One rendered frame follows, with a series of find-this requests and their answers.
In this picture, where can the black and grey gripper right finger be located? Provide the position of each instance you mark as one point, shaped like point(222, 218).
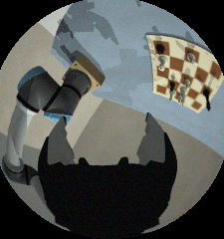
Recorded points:
point(157, 152)

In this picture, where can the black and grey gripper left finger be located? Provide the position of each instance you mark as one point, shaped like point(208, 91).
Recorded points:
point(55, 153)

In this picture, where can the brown and cream chessboard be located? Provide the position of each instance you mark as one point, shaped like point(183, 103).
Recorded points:
point(206, 76)

